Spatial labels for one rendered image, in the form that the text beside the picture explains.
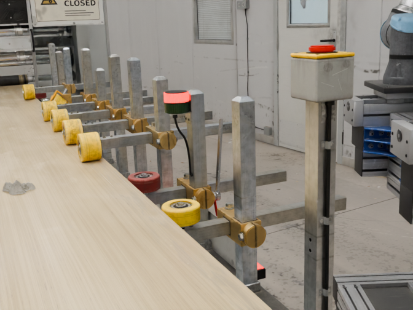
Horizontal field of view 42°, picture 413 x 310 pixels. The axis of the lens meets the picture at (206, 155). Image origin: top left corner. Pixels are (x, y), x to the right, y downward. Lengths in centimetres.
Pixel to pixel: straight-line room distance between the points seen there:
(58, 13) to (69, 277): 301
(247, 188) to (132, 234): 26
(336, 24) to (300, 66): 393
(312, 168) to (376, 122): 106
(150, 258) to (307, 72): 39
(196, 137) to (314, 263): 52
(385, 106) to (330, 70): 111
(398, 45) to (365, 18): 260
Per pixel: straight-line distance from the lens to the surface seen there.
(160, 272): 84
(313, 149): 85
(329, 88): 81
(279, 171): 149
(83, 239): 100
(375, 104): 190
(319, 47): 83
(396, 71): 193
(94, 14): 380
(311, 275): 93
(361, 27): 455
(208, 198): 132
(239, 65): 592
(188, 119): 129
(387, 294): 226
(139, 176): 133
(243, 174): 109
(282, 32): 531
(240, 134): 106
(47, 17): 374
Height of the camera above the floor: 128
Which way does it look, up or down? 14 degrees down
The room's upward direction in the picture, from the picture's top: 2 degrees counter-clockwise
